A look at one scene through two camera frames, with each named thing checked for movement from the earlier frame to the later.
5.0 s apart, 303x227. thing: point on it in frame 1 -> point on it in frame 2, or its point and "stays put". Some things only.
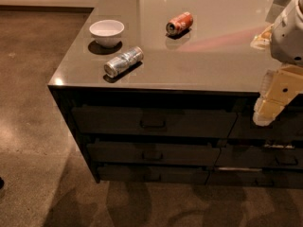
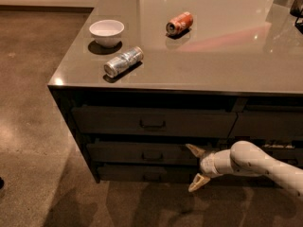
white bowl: (107, 32) stays put
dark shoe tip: (1, 183) stays put
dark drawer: (289, 124) stays put
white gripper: (288, 37) -> (206, 166)
